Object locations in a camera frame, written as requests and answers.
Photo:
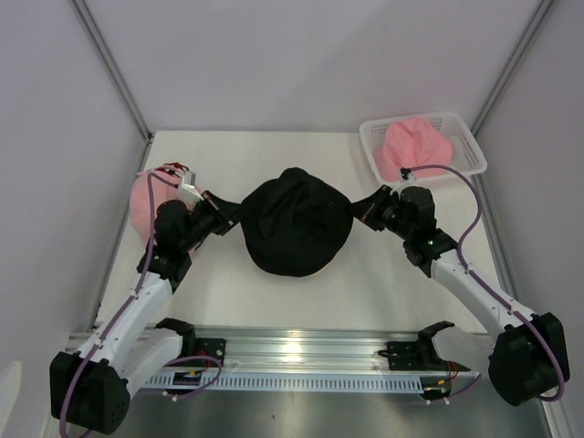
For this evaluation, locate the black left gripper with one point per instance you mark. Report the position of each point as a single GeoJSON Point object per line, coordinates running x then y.
{"type": "Point", "coordinates": [224, 213]}

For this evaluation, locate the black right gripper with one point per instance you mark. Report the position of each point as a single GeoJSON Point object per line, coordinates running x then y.
{"type": "Point", "coordinates": [368, 209]}

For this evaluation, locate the red baseball cap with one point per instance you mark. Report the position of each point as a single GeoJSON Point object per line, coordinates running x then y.
{"type": "Point", "coordinates": [173, 168]}

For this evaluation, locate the pink baseball cap white logo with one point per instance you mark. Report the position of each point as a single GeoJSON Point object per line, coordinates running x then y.
{"type": "Point", "coordinates": [150, 189]}

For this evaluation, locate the beige bucket hat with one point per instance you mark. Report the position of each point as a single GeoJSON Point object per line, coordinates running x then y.
{"type": "Point", "coordinates": [321, 270]}

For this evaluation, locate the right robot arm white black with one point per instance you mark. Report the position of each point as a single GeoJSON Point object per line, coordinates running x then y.
{"type": "Point", "coordinates": [529, 359]}

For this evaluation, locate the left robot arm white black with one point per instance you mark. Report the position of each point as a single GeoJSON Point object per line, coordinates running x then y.
{"type": "Point", "coordinates": [93, 386]}

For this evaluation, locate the pink bucket hat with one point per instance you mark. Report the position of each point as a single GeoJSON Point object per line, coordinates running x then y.
{"type": "Point", "coordinates": [410, 143]}

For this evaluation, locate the white plastic basket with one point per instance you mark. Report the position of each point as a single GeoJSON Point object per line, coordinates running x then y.
{"type": "Point", "coordinates": [466, 157]}

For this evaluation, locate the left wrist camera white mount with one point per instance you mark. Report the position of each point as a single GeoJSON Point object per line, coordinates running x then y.
{"type": "Point", "coordinates": [188, 190]}

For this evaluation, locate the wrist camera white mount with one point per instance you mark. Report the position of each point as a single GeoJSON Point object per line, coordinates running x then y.
{"type": "Point", "coordinates": [188, 190]}
{"type": "Point", "coordinates": [407, 179]}

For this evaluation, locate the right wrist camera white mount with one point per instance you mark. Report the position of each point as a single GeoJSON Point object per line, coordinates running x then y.
{"type": "Point", "coordinates": [407, 179]}

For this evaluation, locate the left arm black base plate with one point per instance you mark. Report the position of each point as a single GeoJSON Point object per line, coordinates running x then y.
{"type": "Point", "coordinates": [193, 344]}

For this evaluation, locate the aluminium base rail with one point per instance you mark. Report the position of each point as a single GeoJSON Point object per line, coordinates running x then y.
{"type": "Point", "coordinates": [315, 351]}

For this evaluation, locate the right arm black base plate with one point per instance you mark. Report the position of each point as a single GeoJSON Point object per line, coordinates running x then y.
{"type": "Point", "coordinates": [417, 355]}

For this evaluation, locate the white slotted cable duct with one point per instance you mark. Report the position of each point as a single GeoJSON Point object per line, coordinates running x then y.
{"type": "Point", "coordinates": [173, 380]}

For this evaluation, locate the left aluminium corner post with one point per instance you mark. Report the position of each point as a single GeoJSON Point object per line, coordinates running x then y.
{"type": "Point", "coordinates": [99, 43]}

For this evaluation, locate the aluminium corner post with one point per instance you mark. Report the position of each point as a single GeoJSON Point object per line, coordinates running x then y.
{"type": "Point", "coordinates": [99, 43]}
{"type": "Point", "coordinates": [518, 53]}

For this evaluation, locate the right aluminium corner post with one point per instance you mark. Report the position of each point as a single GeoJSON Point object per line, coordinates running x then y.
{"type": "Point", "coordinates": [518, 53]}

